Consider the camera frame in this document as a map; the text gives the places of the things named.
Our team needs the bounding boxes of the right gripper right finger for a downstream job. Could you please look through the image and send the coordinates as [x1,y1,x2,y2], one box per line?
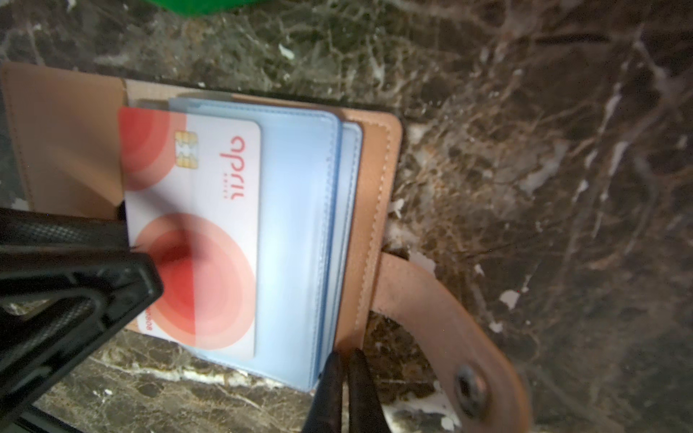
[348,349,392,433]

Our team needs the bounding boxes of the green plastic tray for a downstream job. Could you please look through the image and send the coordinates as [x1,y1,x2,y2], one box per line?
[147,0,260,17]

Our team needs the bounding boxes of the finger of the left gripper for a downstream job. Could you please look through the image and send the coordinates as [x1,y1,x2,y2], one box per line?
[1,252,164,425]
[1,209,133,254]

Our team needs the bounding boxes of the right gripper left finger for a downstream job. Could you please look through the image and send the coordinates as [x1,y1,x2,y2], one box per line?
[301,352,344,433]

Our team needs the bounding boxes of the pink leather card holder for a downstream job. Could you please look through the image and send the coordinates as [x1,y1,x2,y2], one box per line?
[1,62,532,432]

